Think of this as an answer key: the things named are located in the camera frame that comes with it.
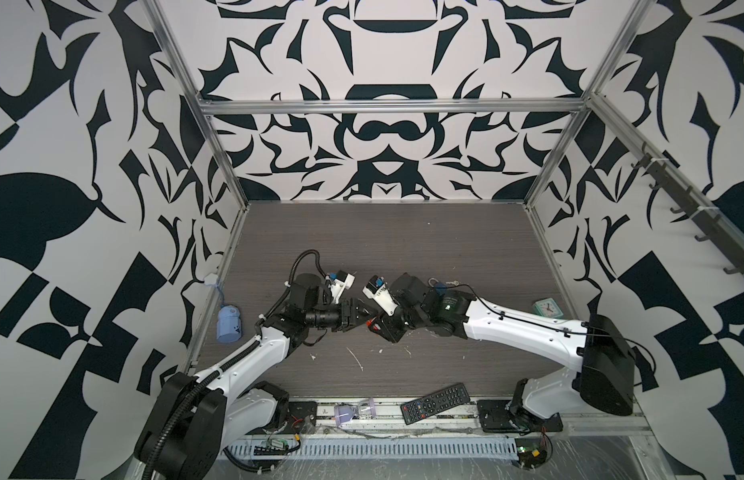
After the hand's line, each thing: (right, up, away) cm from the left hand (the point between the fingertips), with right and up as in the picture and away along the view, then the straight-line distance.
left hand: (376, 312), depth 75 cm
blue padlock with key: (+20, +3, +21) cm, 29 cm away
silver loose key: (+26, +3, +23) cm, 35 cm away
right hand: (-1, -3, 0) cm, 3 cm away
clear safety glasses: (-3, -24, 0) cm, 24 cm away
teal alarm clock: (+52, -3, +16) cm, 54 cm away
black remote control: (+14, -23, 0) cm, 27 cm away
